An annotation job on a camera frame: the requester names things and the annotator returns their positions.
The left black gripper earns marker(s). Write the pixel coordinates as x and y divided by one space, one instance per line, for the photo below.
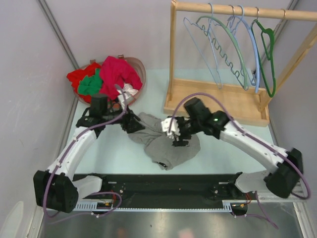
130 122

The light blue wire hanger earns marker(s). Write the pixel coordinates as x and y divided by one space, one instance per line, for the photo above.
200 34

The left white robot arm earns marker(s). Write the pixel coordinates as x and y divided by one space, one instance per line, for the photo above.
55 187

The transparent pink laundry basket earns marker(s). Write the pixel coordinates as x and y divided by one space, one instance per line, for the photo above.
139 68

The magenta garment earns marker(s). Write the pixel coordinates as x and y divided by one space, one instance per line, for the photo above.
117 72

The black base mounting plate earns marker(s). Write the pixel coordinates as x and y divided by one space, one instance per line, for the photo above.
159 188

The light green plastic hanger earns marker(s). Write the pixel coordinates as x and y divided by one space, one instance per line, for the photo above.
235 47

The white garment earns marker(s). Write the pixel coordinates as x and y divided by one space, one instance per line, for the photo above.
128 88

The light blue plastic hanger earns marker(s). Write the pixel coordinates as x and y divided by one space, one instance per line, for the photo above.
232 23

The green garment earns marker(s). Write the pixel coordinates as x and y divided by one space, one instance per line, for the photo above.
90 85

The wooden clothes rack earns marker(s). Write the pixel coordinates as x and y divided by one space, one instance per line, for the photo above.
248 107

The aluminium rail frame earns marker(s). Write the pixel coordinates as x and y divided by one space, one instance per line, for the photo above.
267 217

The light blue slotted cable duct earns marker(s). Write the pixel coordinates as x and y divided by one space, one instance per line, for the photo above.
185 205

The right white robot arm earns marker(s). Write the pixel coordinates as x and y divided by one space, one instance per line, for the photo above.
283 168

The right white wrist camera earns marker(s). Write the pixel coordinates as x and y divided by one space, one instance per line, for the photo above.
170 127

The grey t shirt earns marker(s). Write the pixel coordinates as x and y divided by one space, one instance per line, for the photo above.
159 147

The blue wavy hanger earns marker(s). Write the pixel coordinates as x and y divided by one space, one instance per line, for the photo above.
223 55

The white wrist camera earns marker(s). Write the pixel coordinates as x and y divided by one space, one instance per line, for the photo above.
125 99
170 127

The dark green velvet hanger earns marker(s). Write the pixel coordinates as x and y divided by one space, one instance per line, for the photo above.
268 52

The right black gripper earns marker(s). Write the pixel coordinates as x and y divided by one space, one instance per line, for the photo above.
181 143

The red garment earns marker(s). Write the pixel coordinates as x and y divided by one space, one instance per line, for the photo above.
78 75

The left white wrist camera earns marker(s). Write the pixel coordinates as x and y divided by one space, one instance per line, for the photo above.
125 99

